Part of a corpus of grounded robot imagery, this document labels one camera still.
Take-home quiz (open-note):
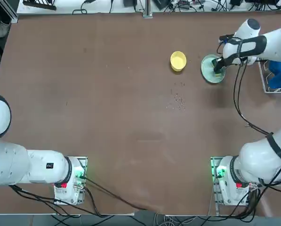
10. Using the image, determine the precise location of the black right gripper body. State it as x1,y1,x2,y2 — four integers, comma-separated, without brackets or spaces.
214,57,233,73

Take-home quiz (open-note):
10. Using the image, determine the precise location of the green and yellow sponge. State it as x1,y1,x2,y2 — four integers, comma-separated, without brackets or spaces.
211,58,223,78

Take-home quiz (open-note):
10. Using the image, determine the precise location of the pale green plate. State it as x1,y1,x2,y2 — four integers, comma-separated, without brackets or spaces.
200,54,226,84

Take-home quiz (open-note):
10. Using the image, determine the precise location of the small yellow dish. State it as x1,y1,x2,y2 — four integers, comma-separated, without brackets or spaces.
170,51,187,72

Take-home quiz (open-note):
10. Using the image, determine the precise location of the aluminium corner profile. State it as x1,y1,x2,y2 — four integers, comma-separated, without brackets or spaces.
0,0,19,24

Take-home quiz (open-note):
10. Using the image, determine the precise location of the person's foot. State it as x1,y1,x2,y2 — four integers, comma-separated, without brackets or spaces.
0,20,12,38

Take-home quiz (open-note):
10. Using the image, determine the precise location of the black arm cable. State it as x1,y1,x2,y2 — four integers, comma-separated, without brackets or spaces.
235,63,273,136
233,63,273,136

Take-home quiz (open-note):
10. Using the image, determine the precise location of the white metal wire rack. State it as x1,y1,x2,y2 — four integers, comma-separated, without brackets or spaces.
257,60,281,94

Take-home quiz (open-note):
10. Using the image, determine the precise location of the aluminium profile post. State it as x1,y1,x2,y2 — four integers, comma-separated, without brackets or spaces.
143,0,153,18

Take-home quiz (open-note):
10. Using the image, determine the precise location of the grey metal mount plate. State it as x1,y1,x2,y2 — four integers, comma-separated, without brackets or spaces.
210,156,228,216
64,155,88,205

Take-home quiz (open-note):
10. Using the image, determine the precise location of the thick dark base cable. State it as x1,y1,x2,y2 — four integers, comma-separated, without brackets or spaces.
83,176,148,211

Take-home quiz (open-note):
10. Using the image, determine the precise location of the black base cable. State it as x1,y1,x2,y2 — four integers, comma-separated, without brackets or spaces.
9,185,61,205

